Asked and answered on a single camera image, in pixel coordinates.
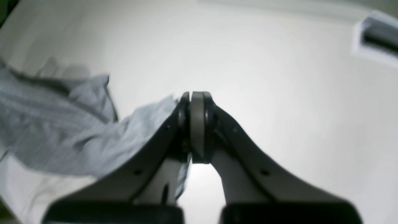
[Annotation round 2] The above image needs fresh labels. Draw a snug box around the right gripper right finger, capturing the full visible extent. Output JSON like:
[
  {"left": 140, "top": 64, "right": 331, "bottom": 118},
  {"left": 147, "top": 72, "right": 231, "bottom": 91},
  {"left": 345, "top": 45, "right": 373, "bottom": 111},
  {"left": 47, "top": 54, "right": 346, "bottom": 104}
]
[{"left": 190, "top": 92, "right": 362, "bottom": 224}]

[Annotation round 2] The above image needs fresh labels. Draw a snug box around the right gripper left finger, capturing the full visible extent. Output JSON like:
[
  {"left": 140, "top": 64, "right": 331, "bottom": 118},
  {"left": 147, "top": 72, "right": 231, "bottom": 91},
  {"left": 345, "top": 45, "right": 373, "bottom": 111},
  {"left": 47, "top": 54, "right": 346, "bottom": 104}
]
[{"left": 43, "top": 92, "right": 191, "bottom": 224}]

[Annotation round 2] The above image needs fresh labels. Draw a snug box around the grey t-shirt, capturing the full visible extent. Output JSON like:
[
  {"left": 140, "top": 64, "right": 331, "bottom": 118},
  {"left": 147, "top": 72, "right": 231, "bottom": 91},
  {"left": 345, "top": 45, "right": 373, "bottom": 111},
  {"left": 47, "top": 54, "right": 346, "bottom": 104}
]
[{"left": 1, "top": 58, "right": 177, "bottom": 179}]

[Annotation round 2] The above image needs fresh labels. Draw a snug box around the table cable grommet slot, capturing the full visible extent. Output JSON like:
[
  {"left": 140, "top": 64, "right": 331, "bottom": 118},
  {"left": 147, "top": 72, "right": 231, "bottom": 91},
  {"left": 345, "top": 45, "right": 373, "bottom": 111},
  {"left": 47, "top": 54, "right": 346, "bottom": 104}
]
[{"left": 352, "top": 11, "right": 398, "bottom": 68}]

